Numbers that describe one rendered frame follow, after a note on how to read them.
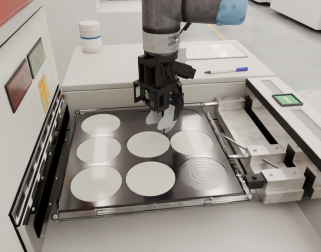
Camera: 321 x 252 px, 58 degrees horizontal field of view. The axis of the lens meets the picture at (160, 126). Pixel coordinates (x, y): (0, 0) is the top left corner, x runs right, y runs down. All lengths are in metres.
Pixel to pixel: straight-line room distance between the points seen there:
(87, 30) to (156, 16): 0.52
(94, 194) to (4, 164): 0.18
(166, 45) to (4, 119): 0.31
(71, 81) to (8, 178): 0.45
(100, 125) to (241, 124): 0.38
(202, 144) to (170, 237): 0.22
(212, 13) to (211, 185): 0.32
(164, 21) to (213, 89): 0.38
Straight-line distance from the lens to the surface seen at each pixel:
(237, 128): 0.80
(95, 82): 0.84
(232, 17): 0.54
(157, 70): 0.59
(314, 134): 0.70
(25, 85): 0.57
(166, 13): 0.56
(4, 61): 0.51
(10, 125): 0.50
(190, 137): 0.71
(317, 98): 1.19
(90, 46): 1.06
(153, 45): 0.58
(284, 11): 6.16
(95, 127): 0.76
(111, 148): 0.68
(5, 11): 0.40
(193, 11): 0.55
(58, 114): 0.76
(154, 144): 0.68
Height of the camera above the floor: 1.31
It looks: 33 degrees down
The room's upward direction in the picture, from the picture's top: straight up
